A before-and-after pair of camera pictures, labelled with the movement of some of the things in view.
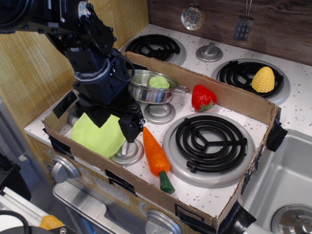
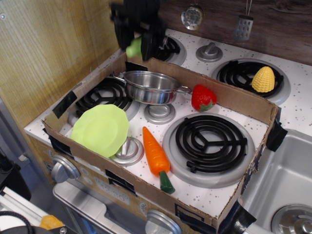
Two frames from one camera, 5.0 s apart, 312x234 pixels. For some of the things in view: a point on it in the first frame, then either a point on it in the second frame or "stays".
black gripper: (104, 88) to (145, 12)
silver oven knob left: (63, 169) stays
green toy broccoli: (159, 82) to (134, 48)
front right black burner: (208, 150) stays
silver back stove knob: (209, 53) stays
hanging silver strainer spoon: (192, 17) stays
